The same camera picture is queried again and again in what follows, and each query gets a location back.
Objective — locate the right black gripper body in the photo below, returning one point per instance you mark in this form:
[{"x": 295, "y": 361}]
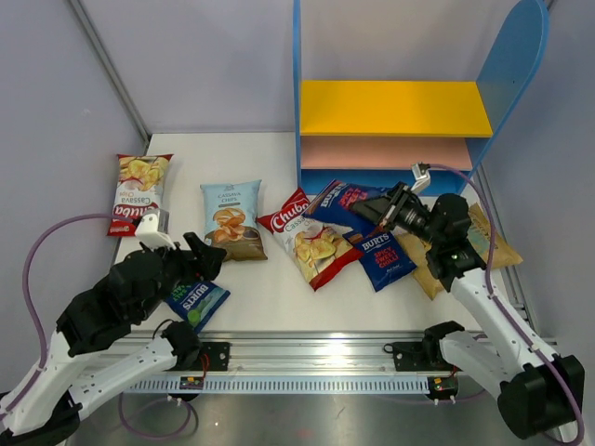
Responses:
[{"x": 409, "y": 216}]

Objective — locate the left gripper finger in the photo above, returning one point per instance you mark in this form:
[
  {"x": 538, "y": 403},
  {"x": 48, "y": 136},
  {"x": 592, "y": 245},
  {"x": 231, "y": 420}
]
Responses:
[
  {"x": 209, "y": 262},
  {"x": 199, "y": 250}
]

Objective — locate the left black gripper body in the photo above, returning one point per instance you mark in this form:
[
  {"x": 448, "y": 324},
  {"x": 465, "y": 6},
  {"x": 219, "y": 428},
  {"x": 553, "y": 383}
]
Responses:
[{"x": 178, "y": 269}]

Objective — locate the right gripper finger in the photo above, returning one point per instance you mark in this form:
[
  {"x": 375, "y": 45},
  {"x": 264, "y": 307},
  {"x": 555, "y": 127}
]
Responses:
[
  {"x": 401, "y": 189},
  {"x": 377, "y": 210}
]

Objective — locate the blue Burts chilli bag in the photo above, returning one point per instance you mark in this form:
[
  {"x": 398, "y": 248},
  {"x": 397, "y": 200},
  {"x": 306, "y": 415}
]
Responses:
[
  {"x": 384, "y": 260},
  {"x": 331, "y": 205}
]

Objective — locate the blue Burts sea salt bag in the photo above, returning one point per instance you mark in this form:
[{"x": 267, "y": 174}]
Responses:
[{"x": 197, "y": 303}]

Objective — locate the red chuba bag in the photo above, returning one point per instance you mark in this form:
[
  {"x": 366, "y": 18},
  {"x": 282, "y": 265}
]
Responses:
[
  {"x": 140, "y": 188},
  {"x": 318, "y": 250}
]

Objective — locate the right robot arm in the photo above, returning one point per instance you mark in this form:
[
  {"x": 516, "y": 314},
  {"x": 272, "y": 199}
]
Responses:
[{"x": 535, "y": 388}]

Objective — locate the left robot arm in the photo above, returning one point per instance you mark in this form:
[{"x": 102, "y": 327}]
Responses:
[{"x": 49, "y": 404}]

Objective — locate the light blue cassava chips bag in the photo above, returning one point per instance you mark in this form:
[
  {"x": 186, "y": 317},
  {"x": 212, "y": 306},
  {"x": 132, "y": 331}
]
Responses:
[{"x": 231, "y": 212}]

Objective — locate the blue shelf with coloured boards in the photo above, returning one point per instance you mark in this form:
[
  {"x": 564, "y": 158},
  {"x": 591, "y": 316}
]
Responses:
[{"x": 370, "y": 132}]

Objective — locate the yellow chips bag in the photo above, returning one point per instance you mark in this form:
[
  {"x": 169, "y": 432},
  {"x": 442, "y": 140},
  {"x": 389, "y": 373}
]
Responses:
[{"x": 479, "y": 237}]

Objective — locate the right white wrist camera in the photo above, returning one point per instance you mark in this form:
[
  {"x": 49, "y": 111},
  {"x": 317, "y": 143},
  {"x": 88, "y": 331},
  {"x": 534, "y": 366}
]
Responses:
[{"x": 421, "y": 173}]

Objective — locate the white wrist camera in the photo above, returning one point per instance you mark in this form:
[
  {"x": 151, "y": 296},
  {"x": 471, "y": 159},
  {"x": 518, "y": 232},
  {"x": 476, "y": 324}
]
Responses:
[
  {"x": 421, "y": 173},
  {"x": 152, "y": 230}
]

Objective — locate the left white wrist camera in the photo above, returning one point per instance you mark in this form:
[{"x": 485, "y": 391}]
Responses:
[{"x": 152, "y": 230}]

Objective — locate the aluminium mounting rail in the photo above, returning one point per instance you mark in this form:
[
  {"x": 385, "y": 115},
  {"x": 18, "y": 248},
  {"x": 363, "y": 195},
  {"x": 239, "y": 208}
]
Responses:
[{"x": 310, "y": 353}]

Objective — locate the white slotted cable duct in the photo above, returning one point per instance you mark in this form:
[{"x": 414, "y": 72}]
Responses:
[{"x": 283, "y": 384}]

